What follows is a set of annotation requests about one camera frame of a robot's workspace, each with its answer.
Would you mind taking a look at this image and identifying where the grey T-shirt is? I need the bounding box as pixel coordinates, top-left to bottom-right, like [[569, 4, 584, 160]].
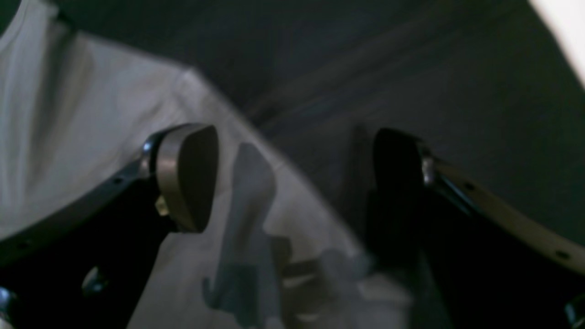
[[1, 0, 411, 329]]

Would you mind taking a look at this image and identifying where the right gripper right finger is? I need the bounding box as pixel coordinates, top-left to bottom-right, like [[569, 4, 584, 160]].
[[367, 128, 585, 329]]

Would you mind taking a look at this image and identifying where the white furniture right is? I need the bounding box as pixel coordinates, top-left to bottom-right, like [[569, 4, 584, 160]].
[[529, 0, 585, 87]]

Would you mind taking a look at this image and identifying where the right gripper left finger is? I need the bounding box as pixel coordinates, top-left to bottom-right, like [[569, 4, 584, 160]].
[[0, 123, 219, 329]]

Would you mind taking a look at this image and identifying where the black table cloth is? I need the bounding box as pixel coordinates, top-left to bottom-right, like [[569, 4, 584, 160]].
[[0, 0, 585, 329]]

